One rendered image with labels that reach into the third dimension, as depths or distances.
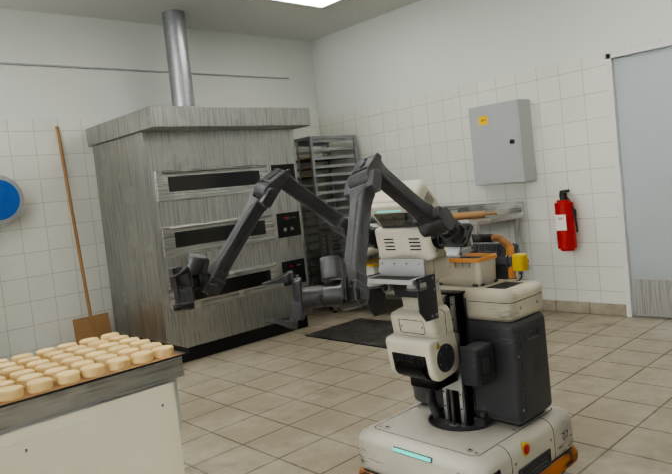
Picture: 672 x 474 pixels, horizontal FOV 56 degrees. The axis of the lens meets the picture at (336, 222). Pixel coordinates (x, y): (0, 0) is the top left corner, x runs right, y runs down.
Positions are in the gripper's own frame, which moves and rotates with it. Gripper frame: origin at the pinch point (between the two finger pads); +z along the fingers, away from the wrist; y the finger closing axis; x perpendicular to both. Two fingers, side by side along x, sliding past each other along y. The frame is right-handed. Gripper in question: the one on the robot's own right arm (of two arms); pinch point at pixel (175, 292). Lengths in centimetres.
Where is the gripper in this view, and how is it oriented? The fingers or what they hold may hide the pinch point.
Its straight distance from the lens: 206.1
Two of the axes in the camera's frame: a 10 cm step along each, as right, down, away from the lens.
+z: -0.4, 0.7, -10.0
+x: 9.9, -1.2, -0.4
